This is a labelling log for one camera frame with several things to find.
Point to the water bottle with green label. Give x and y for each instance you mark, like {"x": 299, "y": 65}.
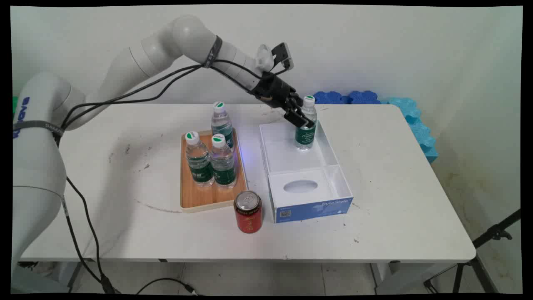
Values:
{"x": 221, "y": 123}
{"x": 307, "y": 129}
{"x": 199, "y": 160}
{"x": 223, "y": 162}

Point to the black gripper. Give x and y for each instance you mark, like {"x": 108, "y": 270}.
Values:
{"x": 275, "y": 89}

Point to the white table leg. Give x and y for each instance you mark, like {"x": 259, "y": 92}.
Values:
{"x": 399, "y": 277}

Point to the grey table leg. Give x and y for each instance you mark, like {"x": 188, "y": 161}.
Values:
{"x": 75, "y": 277}

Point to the dark blue foam mat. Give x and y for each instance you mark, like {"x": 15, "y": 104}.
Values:
{"x": 345, "y": 97}

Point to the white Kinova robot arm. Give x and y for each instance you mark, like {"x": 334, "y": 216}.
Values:
{"x": 41, "y": 158}

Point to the black tripod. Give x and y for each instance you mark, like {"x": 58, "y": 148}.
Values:
{"x": 483, "y": 246}

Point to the white and blue cardboard box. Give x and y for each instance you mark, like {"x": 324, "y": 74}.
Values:
{"x": 306, "y": 183}

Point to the wooden tray with cream rim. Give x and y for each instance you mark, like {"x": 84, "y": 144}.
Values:
{"x": 191, "y": 193}

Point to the red drink can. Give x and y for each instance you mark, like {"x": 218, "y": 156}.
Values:
{"x": 248, "y": 213}

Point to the light blue foam mat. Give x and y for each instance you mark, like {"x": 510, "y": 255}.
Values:
{"x": 418, "y": 127}

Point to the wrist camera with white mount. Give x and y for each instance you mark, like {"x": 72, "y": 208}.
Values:
{"x": 278, "y": 56}

